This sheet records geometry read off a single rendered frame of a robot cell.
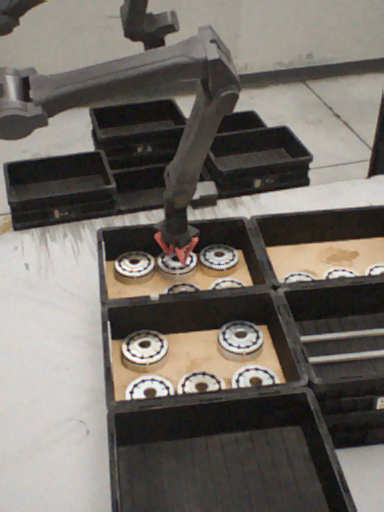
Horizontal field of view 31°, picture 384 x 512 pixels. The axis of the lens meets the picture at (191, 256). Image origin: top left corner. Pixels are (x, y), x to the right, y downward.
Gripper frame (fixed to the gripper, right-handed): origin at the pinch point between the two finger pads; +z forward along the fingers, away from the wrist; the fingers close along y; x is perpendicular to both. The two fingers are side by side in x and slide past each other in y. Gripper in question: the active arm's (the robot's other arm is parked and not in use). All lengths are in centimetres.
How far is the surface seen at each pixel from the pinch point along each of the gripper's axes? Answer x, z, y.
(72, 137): -124, 89, 207
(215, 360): 17.9, 3.8, -29.0
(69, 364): 33.8, 16.9, 4.8
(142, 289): 11.8, 4.0, 0.7
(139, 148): -78, 36, 97
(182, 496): 48, 4, -47
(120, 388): 37.8, 3.8, -19.4
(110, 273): 13.0, 4.0, 11.5
